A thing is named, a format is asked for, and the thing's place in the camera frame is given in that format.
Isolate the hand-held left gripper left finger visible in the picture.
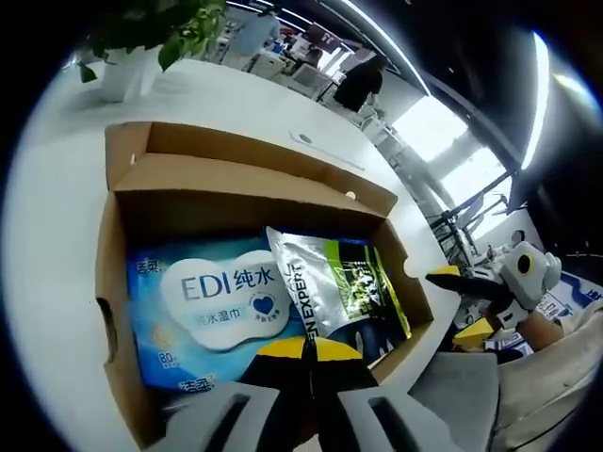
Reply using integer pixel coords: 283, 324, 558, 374
162, 336, 321, 452

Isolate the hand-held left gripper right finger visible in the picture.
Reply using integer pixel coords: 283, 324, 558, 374
312, 338, 472, 452

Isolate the dark blue tissue pack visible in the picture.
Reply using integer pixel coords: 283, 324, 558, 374
329, 323, 398, 369

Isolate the silver green foil pouch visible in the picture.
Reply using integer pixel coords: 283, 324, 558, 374
265, 226, 414, 340

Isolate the blue wet wipes pack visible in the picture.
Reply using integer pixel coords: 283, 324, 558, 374
125, 237, 307, 395

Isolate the brown cardboard shoe box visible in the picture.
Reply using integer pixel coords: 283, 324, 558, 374
93, 121, 435, 451

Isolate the person's beige shirt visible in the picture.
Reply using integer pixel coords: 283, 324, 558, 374
494, 300, 603, 452

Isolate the white table socket strip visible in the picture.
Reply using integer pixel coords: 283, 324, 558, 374
287, 130, 367, 171

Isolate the green potted plant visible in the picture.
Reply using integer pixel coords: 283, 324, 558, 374
79, 0, 227, 103

